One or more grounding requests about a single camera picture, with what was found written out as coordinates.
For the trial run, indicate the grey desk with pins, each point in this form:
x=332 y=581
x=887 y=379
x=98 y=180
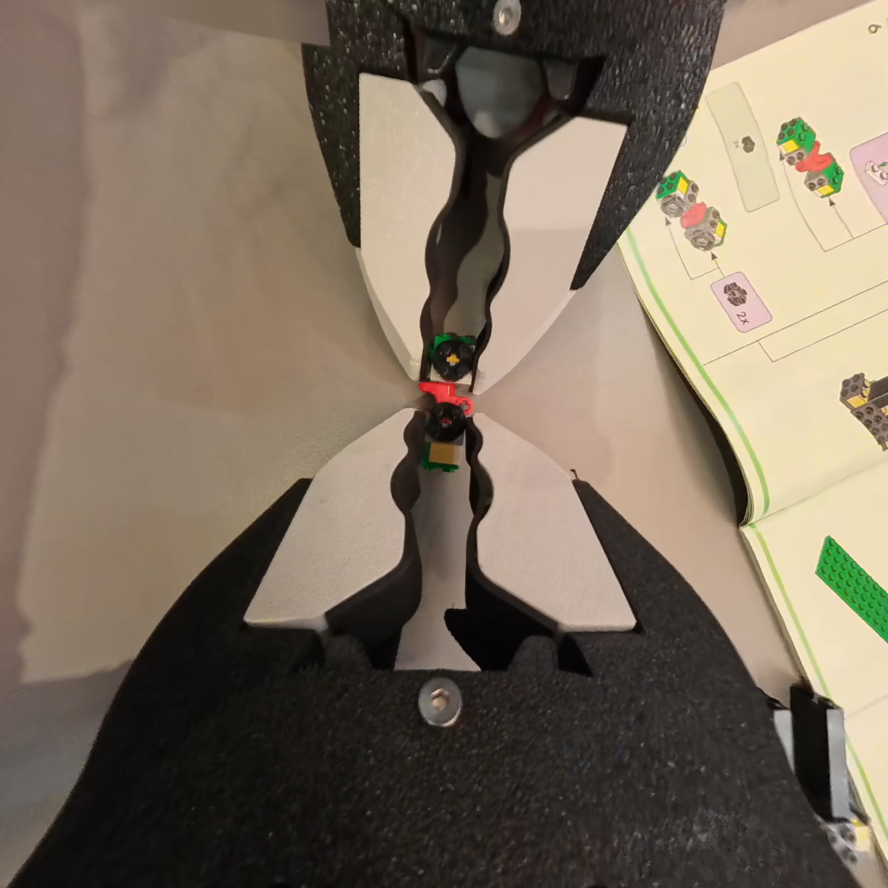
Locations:
x=624 y=430

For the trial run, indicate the small green brick assembly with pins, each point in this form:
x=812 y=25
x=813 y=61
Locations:
x=442 y=452
x=452 y=357

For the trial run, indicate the black pillar brick assembly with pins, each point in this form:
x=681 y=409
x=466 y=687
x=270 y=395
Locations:
x=815 y=756

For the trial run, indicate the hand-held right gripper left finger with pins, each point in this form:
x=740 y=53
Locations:
x=326 y=548

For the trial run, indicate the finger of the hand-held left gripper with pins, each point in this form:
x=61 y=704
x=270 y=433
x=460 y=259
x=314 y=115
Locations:
x=562 y=201
x=392 y=194

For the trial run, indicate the red clip brick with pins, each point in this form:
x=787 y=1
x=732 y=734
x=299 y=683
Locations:
x=438 y=392

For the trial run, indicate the brick instruction booklet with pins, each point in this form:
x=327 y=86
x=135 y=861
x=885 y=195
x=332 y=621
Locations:
x=798 y=312

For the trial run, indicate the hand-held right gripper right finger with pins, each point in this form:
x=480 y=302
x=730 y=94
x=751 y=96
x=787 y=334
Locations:
x=548 y=555

